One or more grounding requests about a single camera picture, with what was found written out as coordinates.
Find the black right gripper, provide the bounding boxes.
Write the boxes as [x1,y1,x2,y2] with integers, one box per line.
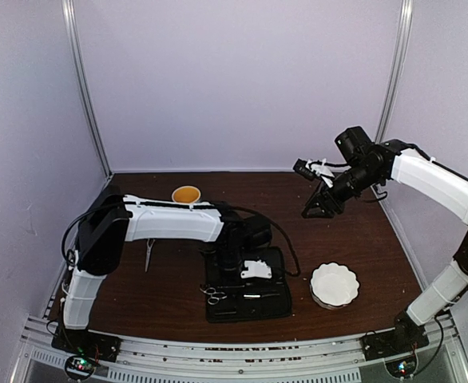
[302,162,383,218]

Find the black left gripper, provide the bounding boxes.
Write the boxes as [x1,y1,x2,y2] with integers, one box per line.
[216,246,248,301]

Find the black zippered tool case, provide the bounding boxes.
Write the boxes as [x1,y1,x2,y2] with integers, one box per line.
[200,247,292,323]

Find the silver thinning hair scissors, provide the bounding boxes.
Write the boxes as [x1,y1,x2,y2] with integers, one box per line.
[204,285,263,306]

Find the silver straight hair scissors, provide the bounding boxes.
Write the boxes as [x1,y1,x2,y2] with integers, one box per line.
[145,239,156,272]

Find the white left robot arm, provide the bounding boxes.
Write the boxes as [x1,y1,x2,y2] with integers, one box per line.
[61,192,273,354]

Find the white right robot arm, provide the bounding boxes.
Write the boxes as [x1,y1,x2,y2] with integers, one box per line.
[293,126,468,353]

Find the white floral ceramic mug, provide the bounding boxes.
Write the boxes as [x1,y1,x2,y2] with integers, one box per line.
[172,185,201,204]

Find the white scalloped ceramic bowl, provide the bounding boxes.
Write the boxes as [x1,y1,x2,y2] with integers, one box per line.
[309,263,360,310]

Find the right circuit board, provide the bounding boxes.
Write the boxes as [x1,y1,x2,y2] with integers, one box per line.
[386,357,418,379]

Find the circuit board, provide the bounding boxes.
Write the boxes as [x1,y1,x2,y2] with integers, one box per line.
[64,355,99,380]
[386,357,418,379]

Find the left circuit board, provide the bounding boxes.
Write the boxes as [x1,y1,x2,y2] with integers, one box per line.
[64,355,99,380]

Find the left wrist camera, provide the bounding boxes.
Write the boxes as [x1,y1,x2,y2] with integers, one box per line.
[240,260,272,279]

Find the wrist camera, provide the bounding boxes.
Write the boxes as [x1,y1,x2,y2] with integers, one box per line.
[240,260,272,279]
[293,159,335,188]

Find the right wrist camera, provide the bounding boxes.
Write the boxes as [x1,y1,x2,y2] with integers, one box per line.
[293,159,335,188]

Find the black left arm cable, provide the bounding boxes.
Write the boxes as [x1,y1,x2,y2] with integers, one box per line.
[225,203,302,277]

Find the front aluminium rail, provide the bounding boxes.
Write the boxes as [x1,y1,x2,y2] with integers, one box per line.
[7,315,468,382]

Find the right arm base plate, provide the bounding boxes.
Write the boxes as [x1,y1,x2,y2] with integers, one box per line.
[360,330,430,361]

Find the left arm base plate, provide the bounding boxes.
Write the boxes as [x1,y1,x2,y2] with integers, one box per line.
[51,327,121,362]

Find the right aluminium frame post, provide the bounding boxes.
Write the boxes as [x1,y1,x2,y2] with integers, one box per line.
[375,0,414,142]

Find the aluminium frame post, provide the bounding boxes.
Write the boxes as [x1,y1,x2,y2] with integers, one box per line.
[375,0,414,142]
[61,0,113,179]

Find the left aluminium frame post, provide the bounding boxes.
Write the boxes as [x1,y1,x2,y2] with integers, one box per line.
[61,0,113,179]

